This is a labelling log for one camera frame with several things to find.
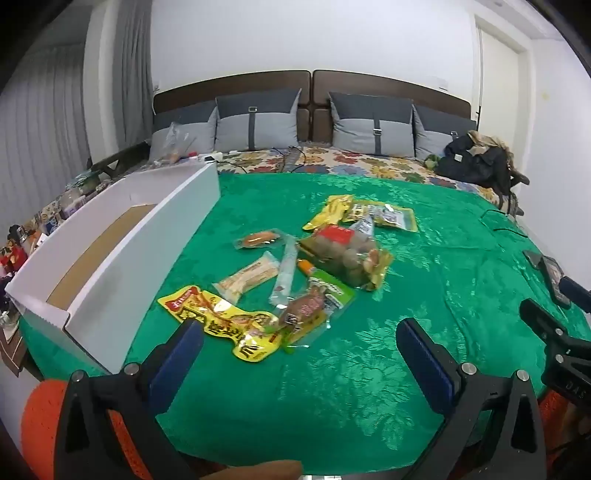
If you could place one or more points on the white power strip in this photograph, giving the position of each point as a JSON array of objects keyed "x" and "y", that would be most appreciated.
[{"x": 213, "y": 157}]

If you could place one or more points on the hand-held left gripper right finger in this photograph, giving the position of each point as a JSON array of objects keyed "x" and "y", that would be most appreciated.
[{"x": 425, "y": 364}]

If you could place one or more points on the clear sausage packet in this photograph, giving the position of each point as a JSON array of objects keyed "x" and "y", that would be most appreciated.
[{"x": 256, "y": 239}]

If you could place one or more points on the long clear stick packet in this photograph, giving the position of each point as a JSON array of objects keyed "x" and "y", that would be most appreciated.
[{"x": 286, "y": 272}]

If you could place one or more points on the white door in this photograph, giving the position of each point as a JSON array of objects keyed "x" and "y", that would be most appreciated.
[{"x": 501, "y": 101}]

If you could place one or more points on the dark wooden bed frame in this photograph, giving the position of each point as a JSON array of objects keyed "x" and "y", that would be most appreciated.
[{"x": 120, "y": 159}]

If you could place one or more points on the black jacket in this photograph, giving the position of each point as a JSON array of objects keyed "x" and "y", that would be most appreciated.
[{"x": 475, "y": 166}]

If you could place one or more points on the brown meat snack packet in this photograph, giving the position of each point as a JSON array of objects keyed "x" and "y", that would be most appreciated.
[{"x": 302, "y": 309}]

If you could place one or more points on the clutter of bottles and jars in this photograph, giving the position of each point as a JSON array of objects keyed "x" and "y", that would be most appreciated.
[{"x": 51, "y": 217}]

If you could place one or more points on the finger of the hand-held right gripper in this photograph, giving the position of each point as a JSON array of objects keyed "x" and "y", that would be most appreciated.
[
  {"x": 575, "y": 290},
  {"x": 540, "y": 316}
]

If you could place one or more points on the small silver snack packet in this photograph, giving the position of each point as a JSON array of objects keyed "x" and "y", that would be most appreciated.
[{"x": 364, "y": 226}]

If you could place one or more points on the large yellow and red packet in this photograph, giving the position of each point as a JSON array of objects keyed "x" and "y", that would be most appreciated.
[{"x": 217, "y": 323}]

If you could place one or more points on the beige cloth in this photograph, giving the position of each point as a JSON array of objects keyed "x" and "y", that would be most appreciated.
[{"x": 485, "y": 141}]

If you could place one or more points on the small dark flat device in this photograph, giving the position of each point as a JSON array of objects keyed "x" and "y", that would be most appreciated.
[{"x": 533, "y": 258}]

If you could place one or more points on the black phone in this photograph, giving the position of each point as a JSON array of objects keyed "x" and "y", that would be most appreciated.
[{"x": 554, "y": 279}]

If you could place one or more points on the bag of round brown snacks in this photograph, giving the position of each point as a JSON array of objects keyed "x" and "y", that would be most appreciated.
[{"x": 351, "y": 263}]

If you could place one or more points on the white cardboard box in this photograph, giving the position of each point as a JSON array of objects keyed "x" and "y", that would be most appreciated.
[{"x": 138, "y": 258}]

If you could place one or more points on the long yellow snack packet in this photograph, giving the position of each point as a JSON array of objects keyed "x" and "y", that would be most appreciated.
[{"x": 330, "y": 212}]

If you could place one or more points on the yellow-edged clear snack packet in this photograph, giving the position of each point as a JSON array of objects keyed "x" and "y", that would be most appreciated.
[{"x": 392, "y": 217}]

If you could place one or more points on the dark grey curtain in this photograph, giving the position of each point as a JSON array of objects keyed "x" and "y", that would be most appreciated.
[{"x": 134, "y": 69}]

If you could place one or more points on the small orange snack stick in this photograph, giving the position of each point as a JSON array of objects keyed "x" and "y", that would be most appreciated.
[{"x": 304, "y": 267}]

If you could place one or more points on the clear bread packet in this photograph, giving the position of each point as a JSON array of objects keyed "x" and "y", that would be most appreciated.
[{"x": 244, "y": 279}]

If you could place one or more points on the floral bedsheet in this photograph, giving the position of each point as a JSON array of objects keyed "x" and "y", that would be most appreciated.
[{"x": 369, "y": 164}]

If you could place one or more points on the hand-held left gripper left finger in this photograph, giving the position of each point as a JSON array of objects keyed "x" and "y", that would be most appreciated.
[{"x": 178, "y": 355}]

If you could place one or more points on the clear plastic bag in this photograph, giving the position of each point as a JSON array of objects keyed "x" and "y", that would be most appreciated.
[{"x": 178, "y": 141}]

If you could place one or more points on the light pleated curtain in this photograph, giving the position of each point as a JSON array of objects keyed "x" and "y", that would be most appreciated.
[{"x": 41, "y": 138}]

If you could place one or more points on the wall switch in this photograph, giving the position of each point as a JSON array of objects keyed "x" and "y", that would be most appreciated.
[{"x": 443, "y": 84}]

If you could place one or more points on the brown headboard panel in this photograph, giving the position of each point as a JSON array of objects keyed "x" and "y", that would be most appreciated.
[
  {"x": 231, "y": 85},
  {"x": 392, "y": 85}
]

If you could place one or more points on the small green object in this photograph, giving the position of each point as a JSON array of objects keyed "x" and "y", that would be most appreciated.
[{"x": 432, "y": 161}]

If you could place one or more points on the green-label clear snack packet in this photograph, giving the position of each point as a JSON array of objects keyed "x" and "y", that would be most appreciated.
[{"x": 333, "y": 288}]

